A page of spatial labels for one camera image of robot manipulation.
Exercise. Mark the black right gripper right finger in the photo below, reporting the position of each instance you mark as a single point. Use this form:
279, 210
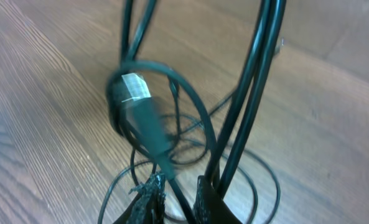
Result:
209, 208

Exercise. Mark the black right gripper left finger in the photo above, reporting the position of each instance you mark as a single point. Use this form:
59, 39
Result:
148, 206

